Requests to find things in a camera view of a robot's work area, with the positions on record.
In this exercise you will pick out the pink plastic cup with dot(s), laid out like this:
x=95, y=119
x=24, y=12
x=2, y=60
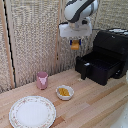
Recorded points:
x=42, y=80

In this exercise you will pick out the orange toy bread block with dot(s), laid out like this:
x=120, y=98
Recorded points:
x=75, y=44

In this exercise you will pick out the beige woven folding screen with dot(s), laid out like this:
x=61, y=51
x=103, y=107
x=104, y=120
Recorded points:
x=30, y=40

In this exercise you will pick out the white bowl with yellow food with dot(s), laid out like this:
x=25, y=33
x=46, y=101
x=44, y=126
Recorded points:
x=64, y=92

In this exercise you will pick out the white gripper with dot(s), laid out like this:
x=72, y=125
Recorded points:
x=76, y=30

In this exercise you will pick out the white floral rimmed plate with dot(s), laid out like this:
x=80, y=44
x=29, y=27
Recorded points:
x=32, y=112

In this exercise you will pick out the black air fryer body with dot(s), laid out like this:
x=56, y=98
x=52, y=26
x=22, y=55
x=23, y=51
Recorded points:
x=111, y=43

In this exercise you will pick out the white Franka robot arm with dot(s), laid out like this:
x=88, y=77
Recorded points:
x=80, y=11

